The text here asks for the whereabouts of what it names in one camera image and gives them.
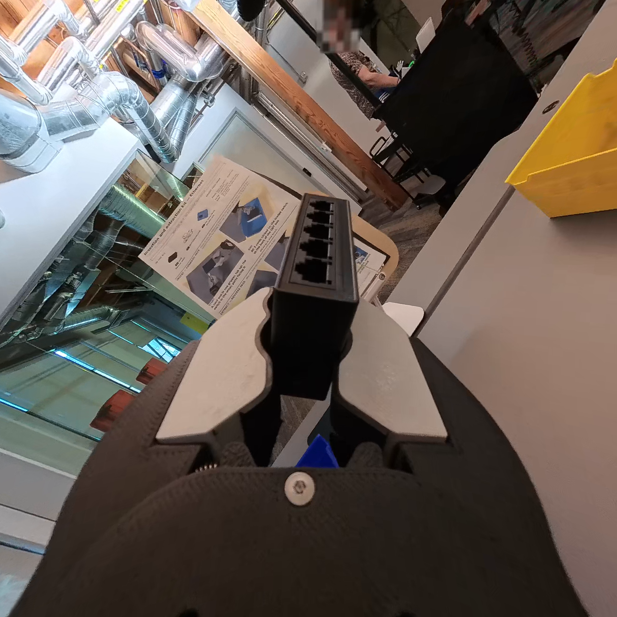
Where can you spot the large black bin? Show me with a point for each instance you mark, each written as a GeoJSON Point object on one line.
{"type": "Point", "coordinates": [458, 96]}

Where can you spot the black ethernet switch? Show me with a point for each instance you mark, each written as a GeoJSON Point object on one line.
{"type": "Point", "coordinates": [309, 346]}

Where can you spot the wooden beam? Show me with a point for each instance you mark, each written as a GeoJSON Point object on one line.
{"type": "Point", "coordinates": [289, 82]}

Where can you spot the black disc pole stand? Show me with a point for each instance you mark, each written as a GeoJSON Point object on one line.
{"type": "Point", "coordinates": [251, 8]}

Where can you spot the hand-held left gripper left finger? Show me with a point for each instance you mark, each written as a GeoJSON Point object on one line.
{"type": "Point", "coordinates": [227, 381]}

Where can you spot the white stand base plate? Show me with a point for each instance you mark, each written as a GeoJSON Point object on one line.
{"type": "Point", "coordinates": [405, 316]}

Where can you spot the silver elbow duct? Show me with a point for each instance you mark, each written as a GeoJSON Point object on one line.
{"type": "Point", "coordinates": [121, 96]}

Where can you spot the orange machine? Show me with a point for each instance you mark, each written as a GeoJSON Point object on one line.
{"type": "Point", "coordinates": [151, 370]}
{"type": "Point", "coordinates": [114, 412]}

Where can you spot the yellow plastic bin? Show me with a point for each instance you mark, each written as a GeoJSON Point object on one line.
{"type": "Point", "coordinates": [578, 188]}

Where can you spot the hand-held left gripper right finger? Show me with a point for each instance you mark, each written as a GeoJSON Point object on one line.
{"type": "Point", "coordinates": [391, 385]}

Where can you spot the silver corrugated ceiling duct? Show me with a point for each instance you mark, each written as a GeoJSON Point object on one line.
{"type": "Point", "coordinates": [91, 316]}

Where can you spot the blue plastic bin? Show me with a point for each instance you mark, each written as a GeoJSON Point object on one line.
{"type": "Point", "coordinates": [318, 455]}

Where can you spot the printed instruction sheet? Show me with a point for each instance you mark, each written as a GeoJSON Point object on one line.
{"type": "Point", "coordinates": [207, 231]}

